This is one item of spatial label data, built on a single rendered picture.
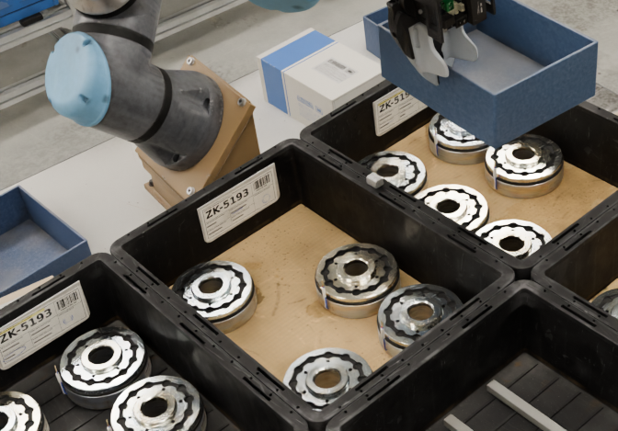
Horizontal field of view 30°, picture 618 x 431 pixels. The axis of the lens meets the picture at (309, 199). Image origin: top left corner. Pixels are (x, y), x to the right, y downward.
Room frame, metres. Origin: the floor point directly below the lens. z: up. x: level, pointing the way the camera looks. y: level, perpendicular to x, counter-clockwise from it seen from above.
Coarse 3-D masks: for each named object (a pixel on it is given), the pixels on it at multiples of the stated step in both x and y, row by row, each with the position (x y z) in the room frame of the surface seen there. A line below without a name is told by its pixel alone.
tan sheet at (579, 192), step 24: (408, 144) 1.31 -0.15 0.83; (432, 168) 1.25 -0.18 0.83; (456, 168) 1.24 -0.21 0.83; (480, 168) 1.23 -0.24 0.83; (576, 168) 1.20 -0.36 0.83; (480, 192) 1.18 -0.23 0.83; (552, 192) 1.16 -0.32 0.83; (576, 192) 1.15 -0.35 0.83; (600, 192) 1.14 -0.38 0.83; (504, 216) 1.13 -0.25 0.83; (528, 216) 1.12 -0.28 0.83; (552, 216) 1.11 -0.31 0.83; (576, 216) 1.11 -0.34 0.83
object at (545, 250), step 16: (384, 80) 1.33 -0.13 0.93; (368, 96) 1.30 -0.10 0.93; (336, 112) 1.28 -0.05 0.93; (592, 112) 1.19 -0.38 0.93; (608, 112) 1.18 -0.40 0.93; (304, 128) 1.25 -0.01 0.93; (320, 128) 1.25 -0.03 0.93; (320, 144) 1.21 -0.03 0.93; (336, 160) 1.17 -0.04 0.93; (352, 160) 1.17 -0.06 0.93; (400, 192) 1.09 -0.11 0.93; (416, 208) 1.05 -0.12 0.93; (432, 208) 1.05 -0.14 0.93; (608, 208) 1.00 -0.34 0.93; (448, 224) 1.01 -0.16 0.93; (576, 224) 0.98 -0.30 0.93; (480, 240) 0.98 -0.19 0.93; (560, 240) 0.96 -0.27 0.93; (496, 256) 0.95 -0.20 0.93; (512, 256) 0.94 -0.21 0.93; (528, 256) 0.94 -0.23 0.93; (544, 256) 0.94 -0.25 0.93; (528, 272) 0.92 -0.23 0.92
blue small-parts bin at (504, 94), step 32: (512, 0) 1.16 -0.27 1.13; (384, 32) 1.13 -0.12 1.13; (480, 32) 1.20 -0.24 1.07; (512, 32) 1.15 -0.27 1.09; (544, 32) 1.11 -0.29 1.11; (576, 32) 1.07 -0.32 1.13; (384, 64) 1.13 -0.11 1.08; (480, 64) 1.13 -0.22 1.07; (512, 64) 1.12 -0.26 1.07; (544, 64) 1.11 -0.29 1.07; (576, 64) 1.03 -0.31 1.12; (416, 96) 1.08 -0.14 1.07; (448, 96) 1.03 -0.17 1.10; (480, 96) 0.99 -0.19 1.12; (512, 96) 0.98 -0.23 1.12; (544, 96) 1.00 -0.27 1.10; (576, 96) 1.03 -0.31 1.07; (480, 128) 0.99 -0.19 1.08; (512, 128) 0.98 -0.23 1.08
